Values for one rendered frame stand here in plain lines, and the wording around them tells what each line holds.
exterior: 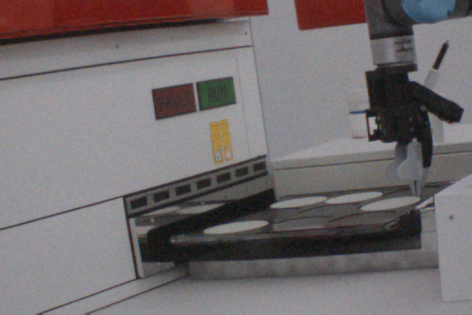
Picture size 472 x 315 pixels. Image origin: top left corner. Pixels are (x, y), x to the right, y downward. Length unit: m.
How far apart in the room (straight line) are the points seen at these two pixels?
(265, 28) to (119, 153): 3.61
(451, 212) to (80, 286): 0.56
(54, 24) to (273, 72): 3.79
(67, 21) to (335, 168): 0.67
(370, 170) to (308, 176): 0.13
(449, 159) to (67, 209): 0.69
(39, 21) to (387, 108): 0.56
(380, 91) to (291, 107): 3.67
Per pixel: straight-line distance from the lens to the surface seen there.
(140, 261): 1.70
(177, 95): 1.83
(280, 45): 5.37
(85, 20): 1.58
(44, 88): 1.57
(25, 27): 1.47
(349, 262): 1.65
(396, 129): 1.72
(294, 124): 5.41
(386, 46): 1.72
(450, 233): 1.35
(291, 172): 2.05
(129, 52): 1.74
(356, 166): 2.00
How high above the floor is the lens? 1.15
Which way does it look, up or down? 3 degrees down
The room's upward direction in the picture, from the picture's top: 8 degrees counter-clockwise
